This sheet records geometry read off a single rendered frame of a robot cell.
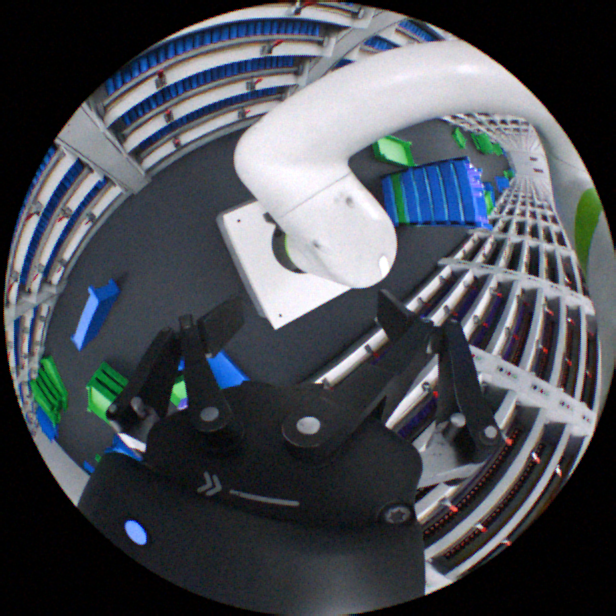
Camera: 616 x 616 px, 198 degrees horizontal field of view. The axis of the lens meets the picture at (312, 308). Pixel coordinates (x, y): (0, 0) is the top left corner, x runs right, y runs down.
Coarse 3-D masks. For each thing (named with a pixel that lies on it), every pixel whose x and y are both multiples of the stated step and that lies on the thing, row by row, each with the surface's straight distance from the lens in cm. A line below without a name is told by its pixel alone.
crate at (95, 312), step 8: (112, 280) 100; (88, 288) 86; (104, 288) 91; (112, 288) 95; (96, 296) 83; (104, 296) 87; (112, 296) 93; (88, 304) 87; (96, 304) 84; (104, 304) 91; (112, 304) 102; (88, 312) 88; (96, 312) 88; (104, 312) 99; (80, 320) 93; (88, 320) 89; (96, 320) 96; (80, 328) 95; (88, 328) 93; (96, 328) 105; (72, 336) 103; (80, 336) 97; (88, 336) 101; (80, 344) 99
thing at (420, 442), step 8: (480, 376) 84; (488, 376) 83; (480, 384) 86; (488, 384) 87; (488, 392) 91; (488, 400) 95; (432, 424) 74; (424, 432) 73; (432, 432) 72; (416, 440) 72; (424, 440) 71; (424, 448) 72
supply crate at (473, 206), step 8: (456, 160) 95; (464, 160) 94; (456, 168) 94; (464, 168) 93; (472, 168) 109; (464, 176) 92; (464, 184) 92; (464, 192) 91; (472, 192) 106; (480, 192) 109; (464, 200) 91; (472, 200) 89; (480, 200) 109; (464, 208) 91; (472, 208) 89; (480, 208) 109; (472, 216) 89; (472, 224) 89; (480, 224) 88
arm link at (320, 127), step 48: (432, 48) 23; (336, 96) 21; (384, 96) 20; (432, 96) 21; (480, 96) 22; (528, 96) 25; (240, 144) 28; (288, 144) 23; (336, 144) 22; (288, 192) 24
